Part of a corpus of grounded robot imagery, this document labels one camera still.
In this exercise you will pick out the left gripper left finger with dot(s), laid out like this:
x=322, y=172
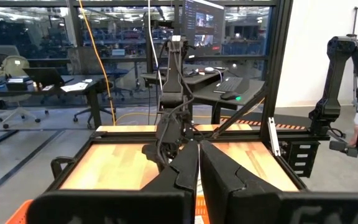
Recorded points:
x=179, y=180

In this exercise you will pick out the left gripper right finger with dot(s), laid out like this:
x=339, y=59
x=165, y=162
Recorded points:
x=225, y=186

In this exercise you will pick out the background black robot arm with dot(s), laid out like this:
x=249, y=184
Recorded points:
x=328, y=105

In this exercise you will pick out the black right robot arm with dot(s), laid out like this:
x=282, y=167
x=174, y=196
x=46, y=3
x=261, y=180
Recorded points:
x=172, y=84

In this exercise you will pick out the orange plastic basket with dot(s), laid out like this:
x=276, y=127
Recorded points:
x=201, y=208
x=20, y=214

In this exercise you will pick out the black lit computer mouse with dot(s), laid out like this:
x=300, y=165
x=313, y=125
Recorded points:
x=228, y=96

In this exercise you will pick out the white round puck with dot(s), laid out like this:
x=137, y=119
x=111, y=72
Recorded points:
x=209, y=69

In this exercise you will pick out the black keyboard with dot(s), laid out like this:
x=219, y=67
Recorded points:
x=228, y=84

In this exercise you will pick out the black box with white labels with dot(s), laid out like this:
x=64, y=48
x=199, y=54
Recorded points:
x=294, y=161

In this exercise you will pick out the black laptop desk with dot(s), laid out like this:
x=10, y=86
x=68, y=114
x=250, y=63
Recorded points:
x=93, y=105

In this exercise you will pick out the black keyboard desk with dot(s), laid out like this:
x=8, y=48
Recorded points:
x=250, y=90

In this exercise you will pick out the black computer monitor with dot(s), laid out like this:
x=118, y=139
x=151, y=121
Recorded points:
x=204, y=28

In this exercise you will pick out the white paper sheets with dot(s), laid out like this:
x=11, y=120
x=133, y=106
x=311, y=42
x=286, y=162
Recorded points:
x=73, y=87

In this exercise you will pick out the black office chair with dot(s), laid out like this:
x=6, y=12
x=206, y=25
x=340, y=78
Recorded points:
x=82, y=62

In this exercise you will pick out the black laptop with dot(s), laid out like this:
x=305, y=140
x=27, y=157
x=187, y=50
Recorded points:
x=42, y=76

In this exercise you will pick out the beige office chair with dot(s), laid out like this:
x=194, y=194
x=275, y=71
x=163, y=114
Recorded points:
x=14, y=67

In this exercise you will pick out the thin black stand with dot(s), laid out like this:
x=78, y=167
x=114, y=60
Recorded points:
x=355, y=21

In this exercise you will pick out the silver metal bracket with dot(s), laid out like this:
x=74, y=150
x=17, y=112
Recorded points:
x=273, y=137

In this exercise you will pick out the black clamp bracket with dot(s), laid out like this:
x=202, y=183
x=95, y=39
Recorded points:
x=54, y=168

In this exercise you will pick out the black aluminium table frame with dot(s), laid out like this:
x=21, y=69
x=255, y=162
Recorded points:
x=277, y=62

